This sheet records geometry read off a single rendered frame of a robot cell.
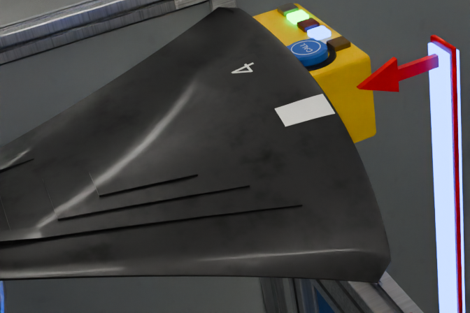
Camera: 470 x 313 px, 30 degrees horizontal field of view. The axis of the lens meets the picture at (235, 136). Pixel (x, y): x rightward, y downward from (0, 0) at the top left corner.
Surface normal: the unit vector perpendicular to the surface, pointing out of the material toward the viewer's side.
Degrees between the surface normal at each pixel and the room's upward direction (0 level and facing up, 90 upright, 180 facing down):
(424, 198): 90
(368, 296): 0
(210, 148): 15
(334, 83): 90
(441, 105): 90
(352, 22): 90
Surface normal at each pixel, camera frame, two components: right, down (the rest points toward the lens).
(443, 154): -0.91, 0.33
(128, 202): -0.03, -0.74
